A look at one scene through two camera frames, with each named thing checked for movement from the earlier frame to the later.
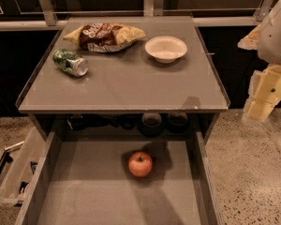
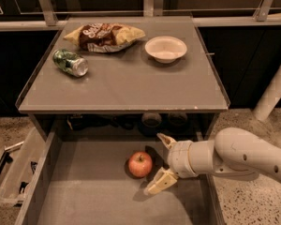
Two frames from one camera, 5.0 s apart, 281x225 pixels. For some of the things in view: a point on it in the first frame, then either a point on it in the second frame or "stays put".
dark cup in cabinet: [152, 125] stays put
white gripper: [275, 39] to [179, 157]
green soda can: [70, 62] stays put
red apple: [140, 164] stays put
